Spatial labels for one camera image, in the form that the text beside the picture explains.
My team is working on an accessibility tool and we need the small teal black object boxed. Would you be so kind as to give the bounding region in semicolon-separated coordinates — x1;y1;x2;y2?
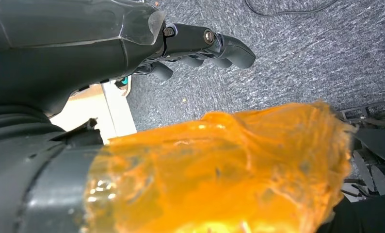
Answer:
114;76;130;89

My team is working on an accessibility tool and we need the orange translucent wrap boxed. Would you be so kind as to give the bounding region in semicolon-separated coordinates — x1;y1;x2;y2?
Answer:
81;100;357;233

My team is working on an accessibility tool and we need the black robot body part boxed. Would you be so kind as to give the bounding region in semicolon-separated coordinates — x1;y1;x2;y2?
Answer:
318;193;385;233

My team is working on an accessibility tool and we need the black floor cable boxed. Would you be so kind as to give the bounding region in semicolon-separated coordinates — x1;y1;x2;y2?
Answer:
243;0;339;17

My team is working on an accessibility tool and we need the black metal frame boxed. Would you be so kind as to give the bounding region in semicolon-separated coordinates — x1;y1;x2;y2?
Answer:
338;99;385;197

